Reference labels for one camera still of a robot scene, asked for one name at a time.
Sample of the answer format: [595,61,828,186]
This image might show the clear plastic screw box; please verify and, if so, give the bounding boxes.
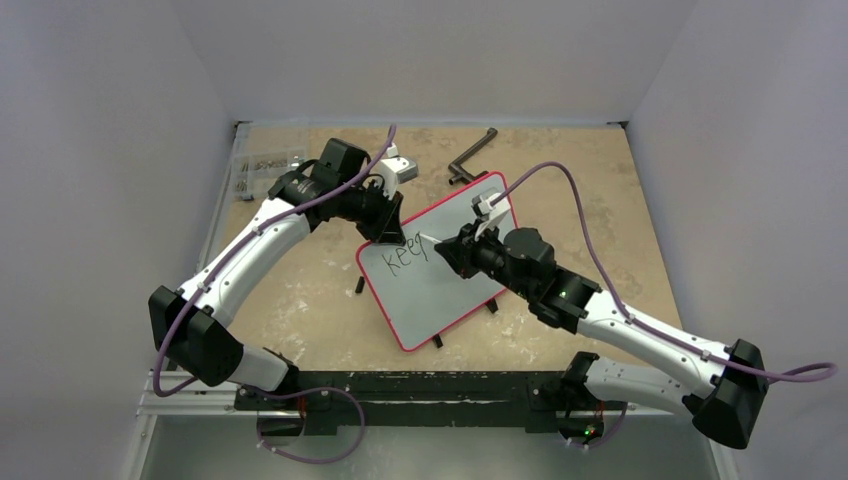
[230,149,307,201]

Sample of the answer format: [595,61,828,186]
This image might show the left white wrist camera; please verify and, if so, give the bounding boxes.
[371,142,419,199]

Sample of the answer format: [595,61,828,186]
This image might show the red framed whiteboard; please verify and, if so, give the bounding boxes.
[356,172,507,352]

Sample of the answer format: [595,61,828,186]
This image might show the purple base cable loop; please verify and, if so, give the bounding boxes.
[256,386,367,464]

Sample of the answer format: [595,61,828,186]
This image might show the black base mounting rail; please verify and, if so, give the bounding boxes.
[234,371,605,443]

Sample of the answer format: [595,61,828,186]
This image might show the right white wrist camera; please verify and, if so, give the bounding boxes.
[472,189,512,241]

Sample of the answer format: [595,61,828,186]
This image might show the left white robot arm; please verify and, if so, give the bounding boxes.
[148,138,418,409]

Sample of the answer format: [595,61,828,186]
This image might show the black white marker pen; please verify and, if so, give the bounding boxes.
[416,232,441,248]

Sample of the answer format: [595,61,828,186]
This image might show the black crank handle tool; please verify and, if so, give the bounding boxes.
[447,127,499,186]

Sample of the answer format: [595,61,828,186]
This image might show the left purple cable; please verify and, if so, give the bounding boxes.
[152,124,399,399]

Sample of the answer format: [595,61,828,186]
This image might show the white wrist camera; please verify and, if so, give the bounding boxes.
[371,142,419,199]
[472,189,512,241]

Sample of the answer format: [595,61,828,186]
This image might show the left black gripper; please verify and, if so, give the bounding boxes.
[338,180,404,245]

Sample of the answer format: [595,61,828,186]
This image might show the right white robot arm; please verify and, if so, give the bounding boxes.
[434,224,769,450]

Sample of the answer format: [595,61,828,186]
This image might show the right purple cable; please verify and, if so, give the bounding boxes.
[493,161,839,386]

